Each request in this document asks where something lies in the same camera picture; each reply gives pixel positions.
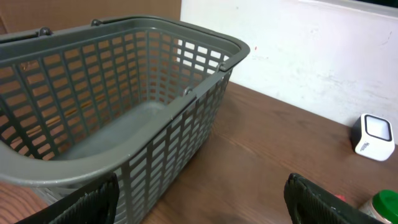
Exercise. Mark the grey plastic mesh basket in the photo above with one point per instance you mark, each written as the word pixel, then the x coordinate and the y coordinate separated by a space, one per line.
pixel 133 96

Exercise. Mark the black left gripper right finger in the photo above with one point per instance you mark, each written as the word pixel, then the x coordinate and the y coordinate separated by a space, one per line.
pixel 308 203

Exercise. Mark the green lid jar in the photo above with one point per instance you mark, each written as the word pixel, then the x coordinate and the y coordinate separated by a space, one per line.
pixel 382 206

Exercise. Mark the red Top chocolate bar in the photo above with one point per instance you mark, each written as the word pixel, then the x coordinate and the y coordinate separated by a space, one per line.
pixel 341 197

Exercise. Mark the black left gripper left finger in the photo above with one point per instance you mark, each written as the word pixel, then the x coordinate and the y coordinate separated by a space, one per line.
pixel 94 203

